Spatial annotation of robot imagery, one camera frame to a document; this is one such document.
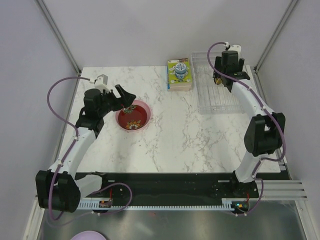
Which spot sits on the aluminium frame post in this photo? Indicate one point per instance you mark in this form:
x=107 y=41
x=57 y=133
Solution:
x=276 y=33
x=58 y=35

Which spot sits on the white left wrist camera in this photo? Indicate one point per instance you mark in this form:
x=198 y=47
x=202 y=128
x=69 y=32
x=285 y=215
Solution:
x=100 y=83

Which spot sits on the red floral bowl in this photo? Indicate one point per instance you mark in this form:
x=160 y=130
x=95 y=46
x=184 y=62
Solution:
x=132 y=117

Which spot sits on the lavender round object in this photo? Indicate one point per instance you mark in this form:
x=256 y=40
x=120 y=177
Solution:
x=88 y=235

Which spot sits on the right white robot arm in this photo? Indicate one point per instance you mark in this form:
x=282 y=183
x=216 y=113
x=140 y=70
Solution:
x=264 y=134

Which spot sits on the white wire dish rack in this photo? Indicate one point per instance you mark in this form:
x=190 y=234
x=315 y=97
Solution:
x=209 y=97

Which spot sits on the green illustrated box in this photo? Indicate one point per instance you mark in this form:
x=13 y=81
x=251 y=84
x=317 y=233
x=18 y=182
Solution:
x=179 y=75

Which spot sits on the white slotted cable duct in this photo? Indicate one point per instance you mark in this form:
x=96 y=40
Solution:
x=104 y=204

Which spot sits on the pink plastic plate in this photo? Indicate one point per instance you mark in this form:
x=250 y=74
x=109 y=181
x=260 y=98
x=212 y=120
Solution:
x=150 y=112

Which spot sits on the green plastic plate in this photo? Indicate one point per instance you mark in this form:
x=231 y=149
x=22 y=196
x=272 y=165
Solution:
x=217 y=81

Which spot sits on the left aluminium frame post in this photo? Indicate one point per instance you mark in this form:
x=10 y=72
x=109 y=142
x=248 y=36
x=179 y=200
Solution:
x=58 y=35

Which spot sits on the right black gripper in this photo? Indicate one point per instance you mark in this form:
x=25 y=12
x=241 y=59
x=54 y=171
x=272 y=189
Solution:
x=218 y=65

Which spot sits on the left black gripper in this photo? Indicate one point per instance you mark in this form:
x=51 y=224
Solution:
x=126 y=99

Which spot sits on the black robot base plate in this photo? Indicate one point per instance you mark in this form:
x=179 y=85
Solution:
x=176 y=187

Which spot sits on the right aluminium frame post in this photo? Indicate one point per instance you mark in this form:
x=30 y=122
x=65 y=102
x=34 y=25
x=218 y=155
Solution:
x=276 y=33

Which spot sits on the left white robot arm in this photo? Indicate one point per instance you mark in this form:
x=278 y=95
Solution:
x=57 y=189

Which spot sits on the aluminium rail brackets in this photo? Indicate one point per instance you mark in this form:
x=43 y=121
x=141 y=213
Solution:
x=283 y=190

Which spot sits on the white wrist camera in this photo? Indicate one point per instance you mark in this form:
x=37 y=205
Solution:
x=233 y=47
x=100 y=83

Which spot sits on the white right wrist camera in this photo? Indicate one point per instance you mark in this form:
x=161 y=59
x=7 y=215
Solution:
x=233 y=47

